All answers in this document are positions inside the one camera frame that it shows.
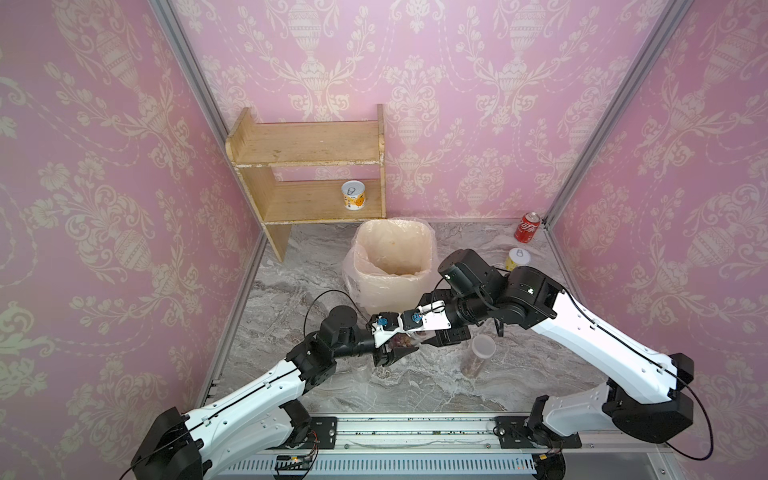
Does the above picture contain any clear jar flower tea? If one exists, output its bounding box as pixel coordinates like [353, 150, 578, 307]
[388, 333, 420, 349]
[460, 334, 497, 379]

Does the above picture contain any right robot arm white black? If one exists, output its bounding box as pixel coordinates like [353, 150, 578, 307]
[438, 249, 694, 446]

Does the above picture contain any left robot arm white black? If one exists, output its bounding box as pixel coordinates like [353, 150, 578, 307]
[128, 306, 423, 479]

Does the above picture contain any clear plastic bin liner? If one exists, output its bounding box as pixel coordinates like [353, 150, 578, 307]
[341, 216, 442, 313]

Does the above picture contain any yellow white can on table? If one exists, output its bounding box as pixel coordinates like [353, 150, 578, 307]
[505, 247, 532, 271]

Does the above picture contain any red cola can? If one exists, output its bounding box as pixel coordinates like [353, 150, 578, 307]
[514, 212, 542, 244]

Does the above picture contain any yellow white can on shelf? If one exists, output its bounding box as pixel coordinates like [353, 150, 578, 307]
[341, 180, 366, 211]

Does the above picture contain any wooden two-tier shelf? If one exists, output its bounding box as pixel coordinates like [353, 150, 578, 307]
[224, 103, 388, 263]

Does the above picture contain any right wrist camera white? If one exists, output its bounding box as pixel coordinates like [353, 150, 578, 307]
[399, 300, 452, 332]

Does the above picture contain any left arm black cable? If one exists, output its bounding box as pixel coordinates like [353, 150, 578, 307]
[302, 289, 373, 337]

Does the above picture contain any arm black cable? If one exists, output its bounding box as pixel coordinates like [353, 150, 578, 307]
[563, 287, 715, 462]
[302, 289, 373, 337]

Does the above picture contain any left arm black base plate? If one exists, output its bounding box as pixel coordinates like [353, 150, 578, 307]
[281, 416, 338, 450]

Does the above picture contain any aluminium mounting rail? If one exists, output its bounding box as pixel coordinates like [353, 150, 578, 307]
[219, 413, 685, 479]

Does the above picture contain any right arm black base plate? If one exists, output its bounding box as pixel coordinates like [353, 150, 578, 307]
[492, 415, 582, 450]

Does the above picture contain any small circuit board with wires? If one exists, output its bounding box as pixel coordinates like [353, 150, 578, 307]
[274, 453, 317, 479]

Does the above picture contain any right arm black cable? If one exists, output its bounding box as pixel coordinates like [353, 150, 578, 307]
[563, 287, 715, 462]

